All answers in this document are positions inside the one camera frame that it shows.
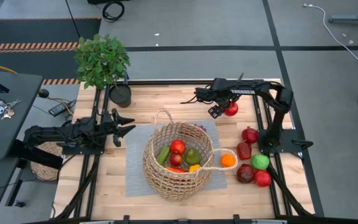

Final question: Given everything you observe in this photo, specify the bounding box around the bunch of metal keys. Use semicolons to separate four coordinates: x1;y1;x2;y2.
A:
0;98;22;121

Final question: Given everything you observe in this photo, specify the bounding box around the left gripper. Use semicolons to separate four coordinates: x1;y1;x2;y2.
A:
99;108;136;147

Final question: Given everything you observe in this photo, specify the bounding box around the green leafy plant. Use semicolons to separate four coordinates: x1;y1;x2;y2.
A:
73;33;132;90

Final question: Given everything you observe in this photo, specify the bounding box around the round woven coaster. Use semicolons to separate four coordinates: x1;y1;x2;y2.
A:
30;141;67;182

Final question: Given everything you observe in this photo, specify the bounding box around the black hazard-striped floor mat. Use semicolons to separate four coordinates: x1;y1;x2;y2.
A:
0;17;102;85

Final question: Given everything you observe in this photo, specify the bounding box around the white floor cable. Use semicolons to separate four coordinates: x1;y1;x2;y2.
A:
303;2;358;64

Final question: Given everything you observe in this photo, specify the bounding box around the small dark red apple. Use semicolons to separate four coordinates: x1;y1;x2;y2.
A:
169;153;183;167

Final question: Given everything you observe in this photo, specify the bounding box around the orange fruit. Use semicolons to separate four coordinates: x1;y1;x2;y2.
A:
220;153;236;168

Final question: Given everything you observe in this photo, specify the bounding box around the dark grey desk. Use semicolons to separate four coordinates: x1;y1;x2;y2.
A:
0;68;64;170

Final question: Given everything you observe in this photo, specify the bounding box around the green apple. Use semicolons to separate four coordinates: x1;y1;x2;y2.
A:
250;154;270;171

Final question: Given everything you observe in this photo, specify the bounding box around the woven wicker basket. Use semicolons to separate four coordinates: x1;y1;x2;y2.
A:
142;108;239;202

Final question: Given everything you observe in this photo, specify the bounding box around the black aluminium table frame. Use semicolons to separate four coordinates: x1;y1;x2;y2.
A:
50;78;316;224

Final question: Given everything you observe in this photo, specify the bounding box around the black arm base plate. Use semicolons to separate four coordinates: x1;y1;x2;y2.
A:
57;141;106;156
257;128;314;155

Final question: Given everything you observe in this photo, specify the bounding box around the green pear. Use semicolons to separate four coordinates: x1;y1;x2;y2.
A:
185;147;202;166

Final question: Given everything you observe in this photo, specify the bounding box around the black power adapter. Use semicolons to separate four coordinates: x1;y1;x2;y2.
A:
48;101;74;118

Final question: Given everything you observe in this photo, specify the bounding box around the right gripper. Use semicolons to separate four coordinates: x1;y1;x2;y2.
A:
195;79;241;119

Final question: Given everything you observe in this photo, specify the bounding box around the grey woven placemat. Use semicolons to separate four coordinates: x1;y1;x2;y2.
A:
124;120;229;198

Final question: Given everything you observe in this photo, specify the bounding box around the coiled black cable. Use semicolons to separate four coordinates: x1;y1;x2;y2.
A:
102;1;126;23

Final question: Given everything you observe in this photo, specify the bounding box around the black plant pot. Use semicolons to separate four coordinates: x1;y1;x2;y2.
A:
109;83;132;109

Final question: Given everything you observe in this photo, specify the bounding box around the dark red bell pepper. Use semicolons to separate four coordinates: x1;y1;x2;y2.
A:
236;141;252;161

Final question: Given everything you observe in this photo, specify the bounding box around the grey table leg frame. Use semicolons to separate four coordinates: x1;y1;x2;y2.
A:
328;0;358;25

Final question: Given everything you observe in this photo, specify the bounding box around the green cucumber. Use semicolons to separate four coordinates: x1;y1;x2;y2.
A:
156;145;171;166

